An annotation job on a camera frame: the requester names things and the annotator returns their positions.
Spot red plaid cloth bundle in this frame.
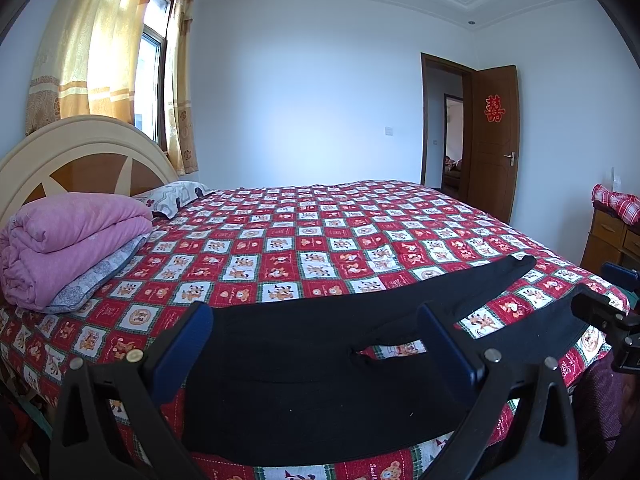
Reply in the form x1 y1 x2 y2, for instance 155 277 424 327
591 184 640 226

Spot brown wooden door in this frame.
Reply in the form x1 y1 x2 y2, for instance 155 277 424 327
468 65 520 223

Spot window with dark frame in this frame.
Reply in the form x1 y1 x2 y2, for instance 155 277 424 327
134 0 174 151

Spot red double happiness decoration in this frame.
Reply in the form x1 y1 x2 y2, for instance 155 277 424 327
484 94 506 124

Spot yellow curtain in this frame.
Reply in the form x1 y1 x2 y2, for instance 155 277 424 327
25 0 150 134
164 0 198 176

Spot wooden dresser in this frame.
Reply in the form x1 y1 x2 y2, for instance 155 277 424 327
580 206 640 274

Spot black pants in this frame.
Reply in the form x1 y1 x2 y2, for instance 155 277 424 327
179 253 594 467

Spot dark brown door frame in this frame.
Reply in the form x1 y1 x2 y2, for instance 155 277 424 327
420 53 476 202

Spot silver door handle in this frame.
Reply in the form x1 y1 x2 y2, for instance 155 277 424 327
503 152 515 167

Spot yellow right curtain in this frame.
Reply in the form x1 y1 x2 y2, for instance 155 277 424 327
164 0 198 176

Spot pink folded quilt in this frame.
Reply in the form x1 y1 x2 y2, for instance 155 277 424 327
1 193 152 312

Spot cream and brown headboard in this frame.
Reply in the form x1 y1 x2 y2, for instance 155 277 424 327
1 115 178 223

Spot red checkered cartoon bedspread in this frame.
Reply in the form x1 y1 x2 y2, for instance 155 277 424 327
0 179 632 480

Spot yellow left curtain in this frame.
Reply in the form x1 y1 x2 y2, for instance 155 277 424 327
25 0 150 134

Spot white patterned pillow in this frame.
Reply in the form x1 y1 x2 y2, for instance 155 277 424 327
134 180 213 219

